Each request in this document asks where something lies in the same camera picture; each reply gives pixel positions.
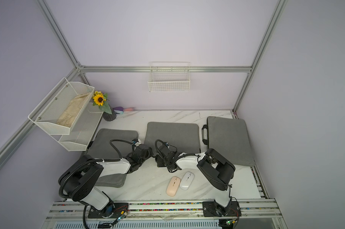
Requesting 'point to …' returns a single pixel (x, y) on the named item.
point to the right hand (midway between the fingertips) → (160, 162)
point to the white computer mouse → (187, 181)
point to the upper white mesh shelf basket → (60, 110)
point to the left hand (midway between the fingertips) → (151, 150)
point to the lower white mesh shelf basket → (83, 130)
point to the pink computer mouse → (173, 185)
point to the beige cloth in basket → (68, 117)
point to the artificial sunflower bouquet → (100, 99)
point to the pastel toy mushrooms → (120, 110)
